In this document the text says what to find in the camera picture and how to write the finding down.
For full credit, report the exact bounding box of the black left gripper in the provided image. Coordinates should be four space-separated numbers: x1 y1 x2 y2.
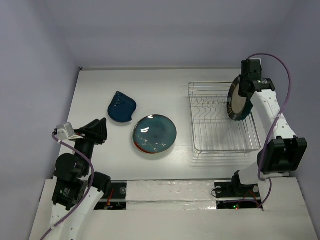
71 116 108 174

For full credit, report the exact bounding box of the dark blue leaf-shaped plate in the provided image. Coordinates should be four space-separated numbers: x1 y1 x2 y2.
107 91 137 123

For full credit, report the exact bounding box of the dark green scalloped plate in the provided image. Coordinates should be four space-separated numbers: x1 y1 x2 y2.
238 100 253 121

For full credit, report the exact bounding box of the red and teal floral plate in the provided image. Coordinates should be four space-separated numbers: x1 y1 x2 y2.
133 140 160 154

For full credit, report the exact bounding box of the dark rimmed beige plate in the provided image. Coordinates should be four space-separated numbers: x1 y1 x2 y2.
226 76 247 121

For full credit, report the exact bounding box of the dark teal patterned plate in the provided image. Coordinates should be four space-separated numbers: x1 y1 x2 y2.
132 114 177 152

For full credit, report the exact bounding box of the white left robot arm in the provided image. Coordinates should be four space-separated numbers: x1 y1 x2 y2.
42 118 111 240

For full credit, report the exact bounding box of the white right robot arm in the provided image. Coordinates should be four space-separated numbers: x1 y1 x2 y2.
226 55 308 196

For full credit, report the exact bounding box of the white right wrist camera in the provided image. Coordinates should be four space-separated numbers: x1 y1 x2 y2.
247 57 262 65

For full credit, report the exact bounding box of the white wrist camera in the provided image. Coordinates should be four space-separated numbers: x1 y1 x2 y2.
247 57 262 65
53 122 83 141

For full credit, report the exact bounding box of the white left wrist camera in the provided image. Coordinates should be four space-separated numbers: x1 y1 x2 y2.
53 122 83 141

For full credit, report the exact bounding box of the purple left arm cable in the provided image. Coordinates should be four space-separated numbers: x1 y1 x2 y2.
39 131 95 240

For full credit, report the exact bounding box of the wire dish rack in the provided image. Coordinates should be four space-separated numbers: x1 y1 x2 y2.
188 81 261 154

